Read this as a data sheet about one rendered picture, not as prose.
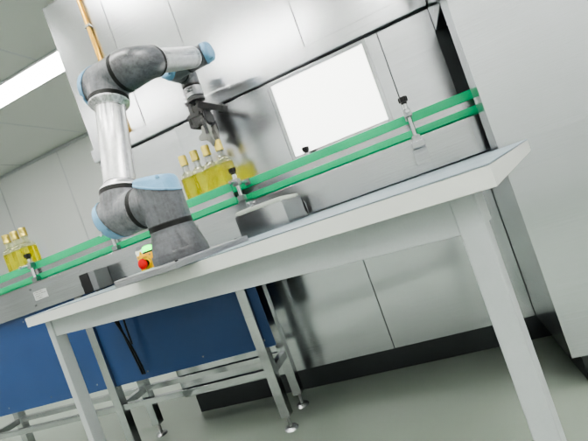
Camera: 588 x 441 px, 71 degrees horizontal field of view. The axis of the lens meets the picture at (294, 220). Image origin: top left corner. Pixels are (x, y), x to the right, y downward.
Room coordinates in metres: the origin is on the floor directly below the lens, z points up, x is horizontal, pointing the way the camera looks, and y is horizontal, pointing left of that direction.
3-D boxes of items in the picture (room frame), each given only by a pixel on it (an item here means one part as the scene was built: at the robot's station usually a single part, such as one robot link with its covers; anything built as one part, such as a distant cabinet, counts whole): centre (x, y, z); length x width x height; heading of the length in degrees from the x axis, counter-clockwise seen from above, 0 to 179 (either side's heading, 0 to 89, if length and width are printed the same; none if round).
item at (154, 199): (1.11, 0.32, 0.93); 0.13 x 0.12 x 0.14; 68
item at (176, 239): (1.11, 0.31, 0.82); 0.15 x 0.15 x 0.10
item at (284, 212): (1.45, 0.06, 0.79); 0.27 x 0.17 x 0.08; 163
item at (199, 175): (1.73, 0.30, 0.99); 0.06 x 0.06 x 0.21; 73
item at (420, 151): (1.36, -0.47, 0.90); 0.17 x 0.05 x 0.23; 163
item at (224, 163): (1.69, 0.19, 0.99); 0.06 x 0.06 x 0.21; 72
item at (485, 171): (1.65, -0.06, 0.73); 1.58 x 1.52 x 0.04; 55
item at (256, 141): (1.76, -0.07, 1.15); 0.90 x 0.03 x 0.34; 73
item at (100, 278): (1.69, 0.84, 0.79); 0.08 x 0.08 x 0.08; 73
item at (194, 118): (1.70, 0.21, 1.29); 0.09 x 0.08 x 0.12; 68
